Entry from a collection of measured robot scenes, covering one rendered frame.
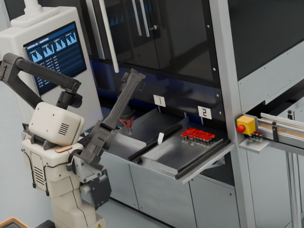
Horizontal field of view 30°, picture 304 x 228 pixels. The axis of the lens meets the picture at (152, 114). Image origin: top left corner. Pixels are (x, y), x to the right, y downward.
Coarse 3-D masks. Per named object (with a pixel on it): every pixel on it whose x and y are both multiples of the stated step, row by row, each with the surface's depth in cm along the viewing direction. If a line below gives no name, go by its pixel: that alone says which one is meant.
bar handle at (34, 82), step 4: (24, 48) 299; (24, 52) 299; (20, 56) 304; (24, 56) 300; (28, 56) 301; (32, 76) 305; (32, 80) 306; (36, 84) 308; (36, 88) 308; (36, 92) 309; (40, 96) 311
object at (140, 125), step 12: (156, 108) 338; (144, 120) 332; (156, 120) 330; (168, 120) 327; (180, 120) 317; (120, 132) 321; (132, 132) 322; (144, 132) 319; (156, 132) 316; (144, 144) 302
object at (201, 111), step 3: (198, 108) 298; (201, 108) 296; (204, 108) 295; (201, 111) 298; (204, 111) 296; (207, 111) 294; (201, 114) 299; (204, 114) 297; (207, 114) 295; (210, 114) 293; (204, 117) 298; (207, 117) 296; (210, 117) 294
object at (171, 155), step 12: (180, 132) 305; (168, 144) 301; (180, 144) 299; (216, 144) 287; (144, 156) 290; (156, 156) 292; (168, 156) 290; (180, 156) 288; (192, 156) 286; (168, 168) 275; (180, 168) 272
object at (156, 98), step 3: (156, 96) 320; (159, 96) 318; (156, 99) 321; (159, 99) 319; (162, 99) 317; (156, 102) 323; (159, 102) 321; (162, 102) 318; (162, 105) 320; (165, 105) 318
